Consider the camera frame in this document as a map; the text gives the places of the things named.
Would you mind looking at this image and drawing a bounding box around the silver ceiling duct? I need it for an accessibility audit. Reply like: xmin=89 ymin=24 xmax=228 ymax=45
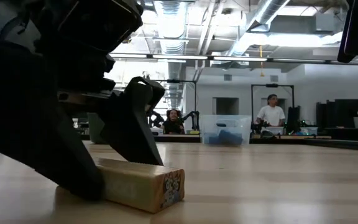
xmin=153 ymin=0 xmax=190 ymax=108
xmin=228 ymin=0 xmax=291 ymax=57

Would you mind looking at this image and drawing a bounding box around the teal plastic bin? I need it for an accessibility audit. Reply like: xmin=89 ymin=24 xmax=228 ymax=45
xmin=87 ymin=112 xmax=108 ymax=145

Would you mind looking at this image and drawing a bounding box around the person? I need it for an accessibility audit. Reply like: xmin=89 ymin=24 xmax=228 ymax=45
xmin=256 ymin=93 xmax=287 ymax=128
xmin=161 ymin=108 xmax=186 ymax=136

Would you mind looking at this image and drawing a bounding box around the black aluminium table frame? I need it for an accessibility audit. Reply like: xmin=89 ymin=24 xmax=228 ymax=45
xmin=73 ymin=133 xmax=358 ymax=153

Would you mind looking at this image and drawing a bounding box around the white background bin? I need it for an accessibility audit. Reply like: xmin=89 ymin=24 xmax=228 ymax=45
xmin=265 ymin=126 xmax=285 ymax=135
xmin=300 ymin=126 xmax=319 ymax=136

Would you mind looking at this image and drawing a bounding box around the wooden block Muffin Socks print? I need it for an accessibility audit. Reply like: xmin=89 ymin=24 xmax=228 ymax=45
xmin=95 ymin=157 xmax=186 ymax=214

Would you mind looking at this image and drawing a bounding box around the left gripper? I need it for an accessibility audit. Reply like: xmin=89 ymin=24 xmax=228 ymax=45
xmin=0 ymin=0 xmax=167 ymax=202

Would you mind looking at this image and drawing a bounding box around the clear plastic bin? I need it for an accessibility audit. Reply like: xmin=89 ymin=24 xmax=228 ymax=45
xmin=200 ymin=114 xmax=252 ymax=146

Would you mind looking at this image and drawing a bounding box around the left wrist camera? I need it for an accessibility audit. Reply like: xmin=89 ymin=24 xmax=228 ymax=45
xmin=57 ymin=0 xmax=144 ymax=54

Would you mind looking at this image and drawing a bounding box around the ceiling tube light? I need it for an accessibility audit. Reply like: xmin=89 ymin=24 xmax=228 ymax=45
xmin=272 ymin=57 xmax=326 ymax=63
xmin=152 ymin=54 xmax=208 ymax=60
xmin=213 ymin=56 xmax=269 ymax=62
xmin=109 ymin=53 xmax=148 ymax=59

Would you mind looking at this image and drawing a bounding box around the black gantry frame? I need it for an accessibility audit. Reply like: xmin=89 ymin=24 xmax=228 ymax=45
xmin=149 ymin=79 xmax=198 ymax=131
xmin=250 ymin=83 xmax=295 ymax=134

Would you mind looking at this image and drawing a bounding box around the yellow hanging pendant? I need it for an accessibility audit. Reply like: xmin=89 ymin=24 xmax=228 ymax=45
xmin=259 ymin=45 xmax=265 ymax=78

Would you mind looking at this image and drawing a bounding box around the black cabinet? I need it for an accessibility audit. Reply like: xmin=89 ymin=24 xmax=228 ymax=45
xmin=315 ymin=98 xmax=358 ymax=129

